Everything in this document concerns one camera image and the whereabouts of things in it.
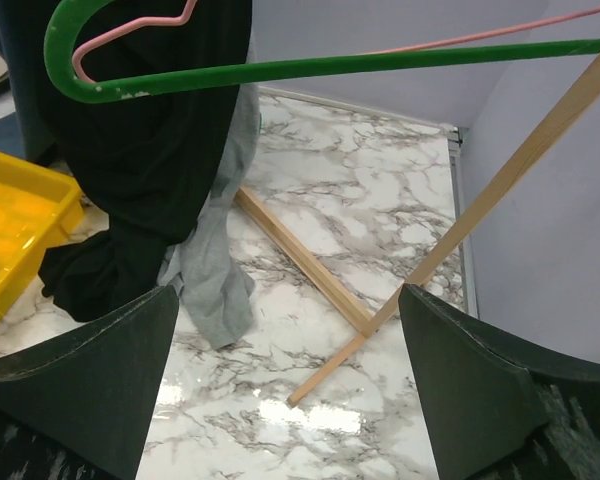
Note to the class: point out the green velvet hanger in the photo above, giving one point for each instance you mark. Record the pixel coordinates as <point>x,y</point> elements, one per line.
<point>63,59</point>

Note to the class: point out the yellow plastic tray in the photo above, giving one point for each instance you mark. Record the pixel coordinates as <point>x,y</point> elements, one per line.
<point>39,209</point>

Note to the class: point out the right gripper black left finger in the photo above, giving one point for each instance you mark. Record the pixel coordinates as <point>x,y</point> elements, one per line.
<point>79,405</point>

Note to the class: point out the wooden clothes rack frame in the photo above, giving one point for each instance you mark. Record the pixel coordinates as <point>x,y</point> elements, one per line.
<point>578,98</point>

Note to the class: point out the pink wire hanger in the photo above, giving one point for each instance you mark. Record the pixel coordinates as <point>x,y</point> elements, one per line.
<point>145,27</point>

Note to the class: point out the navy blue garment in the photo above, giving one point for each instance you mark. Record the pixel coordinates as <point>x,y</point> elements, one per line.
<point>24,134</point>

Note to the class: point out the black tank top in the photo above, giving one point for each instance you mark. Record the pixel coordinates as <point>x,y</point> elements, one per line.
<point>148,163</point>

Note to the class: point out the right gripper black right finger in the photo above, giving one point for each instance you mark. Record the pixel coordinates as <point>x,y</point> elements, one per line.
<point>497,406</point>

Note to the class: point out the grey garment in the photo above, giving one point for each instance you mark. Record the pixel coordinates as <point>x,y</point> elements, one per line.
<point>212,287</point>

